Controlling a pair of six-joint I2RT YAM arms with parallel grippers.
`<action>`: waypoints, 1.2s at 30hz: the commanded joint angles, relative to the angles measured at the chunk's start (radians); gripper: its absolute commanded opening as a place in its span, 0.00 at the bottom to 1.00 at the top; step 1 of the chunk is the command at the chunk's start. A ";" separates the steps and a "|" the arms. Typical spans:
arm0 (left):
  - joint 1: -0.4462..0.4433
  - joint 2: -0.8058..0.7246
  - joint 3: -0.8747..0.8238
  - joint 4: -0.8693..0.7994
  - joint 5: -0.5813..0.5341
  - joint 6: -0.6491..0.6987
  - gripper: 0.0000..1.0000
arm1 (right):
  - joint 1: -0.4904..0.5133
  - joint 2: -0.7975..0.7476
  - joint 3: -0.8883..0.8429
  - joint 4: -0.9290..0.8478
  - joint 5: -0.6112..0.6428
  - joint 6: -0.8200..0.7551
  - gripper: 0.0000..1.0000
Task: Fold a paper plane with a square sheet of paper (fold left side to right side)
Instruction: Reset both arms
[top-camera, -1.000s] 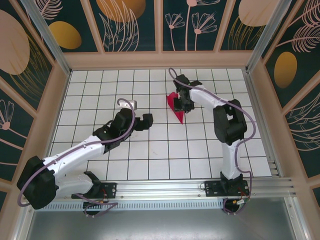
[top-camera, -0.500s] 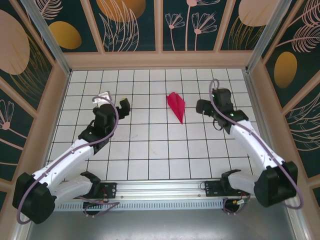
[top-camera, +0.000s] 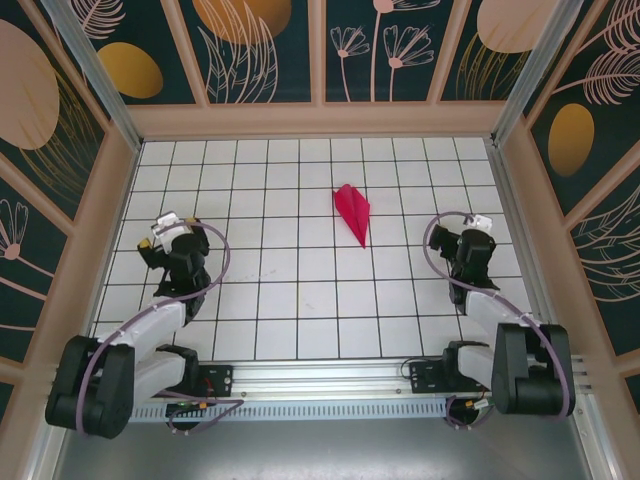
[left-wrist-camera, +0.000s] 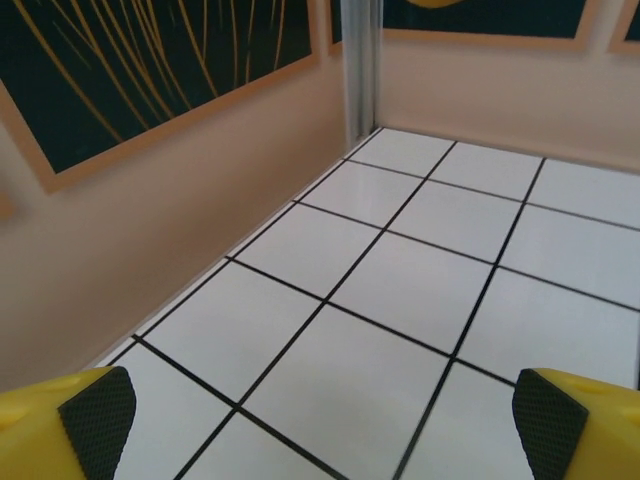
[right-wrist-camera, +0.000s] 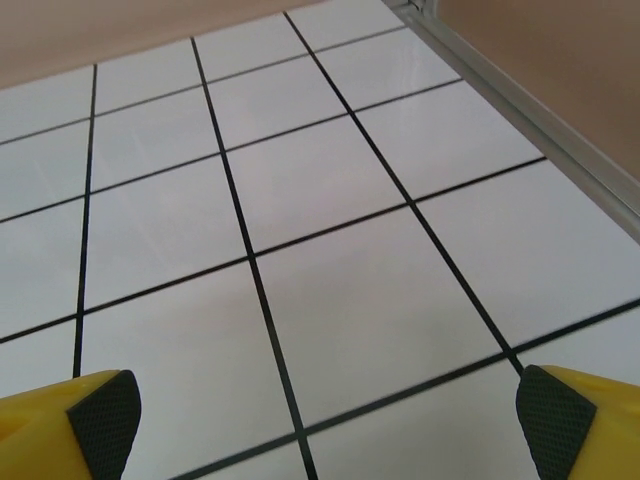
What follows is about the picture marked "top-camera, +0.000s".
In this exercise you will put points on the pink paper sheet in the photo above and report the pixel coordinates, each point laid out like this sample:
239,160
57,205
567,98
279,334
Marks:
356,212

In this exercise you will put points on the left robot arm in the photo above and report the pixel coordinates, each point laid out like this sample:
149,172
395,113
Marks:
110,390

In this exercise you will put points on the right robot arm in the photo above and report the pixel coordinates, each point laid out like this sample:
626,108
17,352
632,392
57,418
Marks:
525,370

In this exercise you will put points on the grey metal sheet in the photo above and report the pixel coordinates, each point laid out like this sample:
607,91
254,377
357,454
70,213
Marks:
320,450

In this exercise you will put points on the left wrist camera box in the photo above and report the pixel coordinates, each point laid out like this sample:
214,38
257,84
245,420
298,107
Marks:
167,227

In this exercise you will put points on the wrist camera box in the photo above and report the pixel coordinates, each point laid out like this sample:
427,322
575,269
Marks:
167,227
480,222

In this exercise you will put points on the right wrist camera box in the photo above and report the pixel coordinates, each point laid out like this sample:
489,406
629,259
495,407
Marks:
480,222

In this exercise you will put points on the aluminium side rail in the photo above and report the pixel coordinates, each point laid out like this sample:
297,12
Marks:
510,210

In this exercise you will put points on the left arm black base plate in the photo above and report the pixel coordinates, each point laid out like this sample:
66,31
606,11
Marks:
217,380

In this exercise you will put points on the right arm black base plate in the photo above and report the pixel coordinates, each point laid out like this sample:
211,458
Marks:
425,377

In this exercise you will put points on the aluminium mounting rail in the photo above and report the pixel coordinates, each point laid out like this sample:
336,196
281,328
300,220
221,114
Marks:
320,375

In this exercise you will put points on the aluminium frame post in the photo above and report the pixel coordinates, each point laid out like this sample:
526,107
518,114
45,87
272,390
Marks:
100,80
530,75

